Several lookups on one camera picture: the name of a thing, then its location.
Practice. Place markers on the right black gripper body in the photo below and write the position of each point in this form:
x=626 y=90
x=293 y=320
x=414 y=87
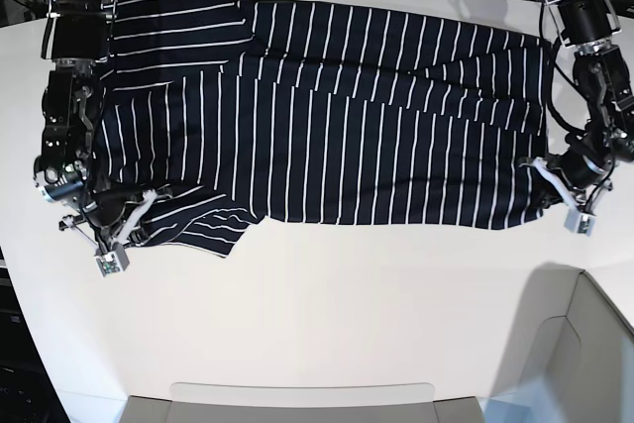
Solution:
x=107 y=212

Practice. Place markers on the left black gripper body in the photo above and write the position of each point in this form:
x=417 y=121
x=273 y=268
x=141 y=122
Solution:
x=584 y=178

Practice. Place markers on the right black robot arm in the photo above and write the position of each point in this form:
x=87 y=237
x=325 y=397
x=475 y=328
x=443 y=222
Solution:
x=77 y=41

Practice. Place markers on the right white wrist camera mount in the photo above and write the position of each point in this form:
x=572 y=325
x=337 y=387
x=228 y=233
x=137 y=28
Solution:
x=112 y=259

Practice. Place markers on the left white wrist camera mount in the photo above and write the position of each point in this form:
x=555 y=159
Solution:
x=580 y=219

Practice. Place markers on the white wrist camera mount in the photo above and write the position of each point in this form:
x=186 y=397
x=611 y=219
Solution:
x=580 y=219
x=112 y=259

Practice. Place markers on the grey bin front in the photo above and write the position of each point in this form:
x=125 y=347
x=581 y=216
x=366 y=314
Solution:
x=197 y=402

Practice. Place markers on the navy white striped T-shirt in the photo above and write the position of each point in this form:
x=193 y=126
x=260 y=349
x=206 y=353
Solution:
x=234 y=111

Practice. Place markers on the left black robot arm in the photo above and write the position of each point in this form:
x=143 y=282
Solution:
x=602 y=79

